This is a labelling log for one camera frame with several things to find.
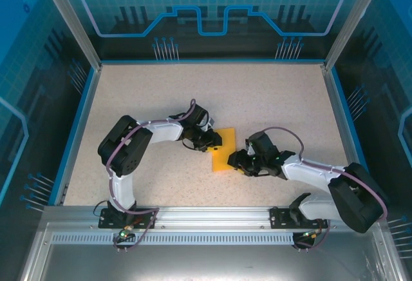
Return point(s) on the thin aluminium cross rail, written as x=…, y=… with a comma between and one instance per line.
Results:
x=212, y=62

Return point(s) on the aluminium frame post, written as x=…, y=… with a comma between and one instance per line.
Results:
x=69, y=20
x=355, y=20

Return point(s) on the steel cabinet panel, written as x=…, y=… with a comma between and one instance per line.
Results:
x=209, y=261

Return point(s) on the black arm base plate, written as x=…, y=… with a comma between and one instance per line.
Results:
x=278, y=218
x=145, y=219

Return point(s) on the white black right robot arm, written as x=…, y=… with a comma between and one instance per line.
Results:
x=357, y=197

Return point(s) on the blue edge strip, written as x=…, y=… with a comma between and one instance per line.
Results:
x=73, y=132
x=353, y=132

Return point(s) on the wide aluminium mounting beam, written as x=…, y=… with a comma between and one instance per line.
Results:
x=212, y=216

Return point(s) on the aluminium side rail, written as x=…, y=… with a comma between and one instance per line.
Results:
x=344, y=132
x=80, y=132

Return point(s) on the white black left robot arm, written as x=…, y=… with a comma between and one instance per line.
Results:
x=124, y=152

